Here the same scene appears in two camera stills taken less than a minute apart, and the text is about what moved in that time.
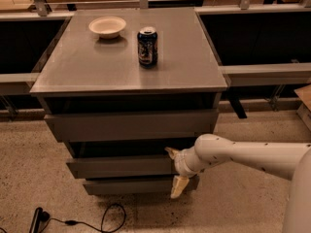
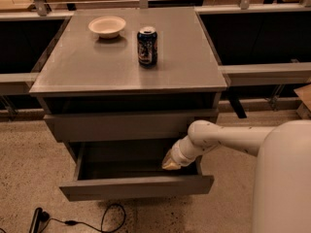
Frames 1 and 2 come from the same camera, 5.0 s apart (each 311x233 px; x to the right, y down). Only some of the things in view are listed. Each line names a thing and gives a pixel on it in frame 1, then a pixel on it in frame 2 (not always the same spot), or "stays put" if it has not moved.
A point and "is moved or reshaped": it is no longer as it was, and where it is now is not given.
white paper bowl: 108,27 stays put
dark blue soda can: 148,47 stays put
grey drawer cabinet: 120,86 stays put
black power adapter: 39,216 stays put
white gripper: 180,163 → 178,155
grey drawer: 123,167 is moved or reshaped
